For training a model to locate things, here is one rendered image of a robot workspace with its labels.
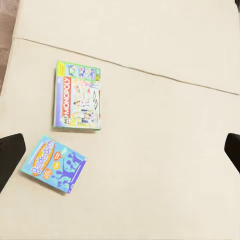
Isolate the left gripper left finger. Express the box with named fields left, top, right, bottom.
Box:
left=0, top=133, right=26, bottom=193

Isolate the board game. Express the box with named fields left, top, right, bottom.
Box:
left=53, top=60, right=102, bottom=131
left=20, top=134, right=87, bottom=194

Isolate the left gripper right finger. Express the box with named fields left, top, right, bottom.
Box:
left=224, top=132, right=240, bottom=173

